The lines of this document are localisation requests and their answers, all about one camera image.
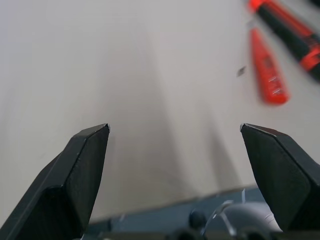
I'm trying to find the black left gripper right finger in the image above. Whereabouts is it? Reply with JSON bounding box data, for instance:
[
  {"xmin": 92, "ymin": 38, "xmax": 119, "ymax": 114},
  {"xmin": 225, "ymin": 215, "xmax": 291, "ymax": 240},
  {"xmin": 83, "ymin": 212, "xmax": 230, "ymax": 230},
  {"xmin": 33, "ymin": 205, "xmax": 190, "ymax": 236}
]
[{"xmin": 239, "ymin": 122, "xmax": 320, "ymax": 233}]

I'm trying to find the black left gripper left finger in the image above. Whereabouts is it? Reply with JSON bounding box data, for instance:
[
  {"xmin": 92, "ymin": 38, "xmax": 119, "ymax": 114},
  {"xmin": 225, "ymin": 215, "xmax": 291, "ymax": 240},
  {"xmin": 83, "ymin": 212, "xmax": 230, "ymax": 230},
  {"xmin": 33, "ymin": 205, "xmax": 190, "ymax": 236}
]
[{"xmin": 0, "ymin": 123, "xmax": 111, "ymax": 240}]

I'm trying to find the silver robot body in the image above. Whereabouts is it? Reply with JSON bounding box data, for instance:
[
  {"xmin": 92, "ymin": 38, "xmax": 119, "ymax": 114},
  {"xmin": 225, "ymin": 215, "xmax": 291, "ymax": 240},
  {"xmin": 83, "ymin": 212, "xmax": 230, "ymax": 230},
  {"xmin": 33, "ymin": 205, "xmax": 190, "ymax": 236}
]
[{"xmin": 188, "ymin": 199, "xmax": 281, "ymax": 238}]

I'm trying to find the red utility knife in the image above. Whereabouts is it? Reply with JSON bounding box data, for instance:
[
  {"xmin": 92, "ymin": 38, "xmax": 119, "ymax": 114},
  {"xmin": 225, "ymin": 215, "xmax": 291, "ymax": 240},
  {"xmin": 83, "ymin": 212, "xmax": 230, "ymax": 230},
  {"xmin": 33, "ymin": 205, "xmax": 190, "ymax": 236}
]
[{"xmin": 248, "ymin": 27, "xmax": 291, "ymax": 106}]

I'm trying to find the red and black tool handle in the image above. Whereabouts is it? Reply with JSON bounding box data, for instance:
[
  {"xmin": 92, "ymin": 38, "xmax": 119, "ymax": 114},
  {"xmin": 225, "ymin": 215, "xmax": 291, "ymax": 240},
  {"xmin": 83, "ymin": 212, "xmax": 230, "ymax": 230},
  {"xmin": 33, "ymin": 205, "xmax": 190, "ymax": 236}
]
[{"xmin": 246, "ymin": 0, "xmax": 320, "ymax": 82}]

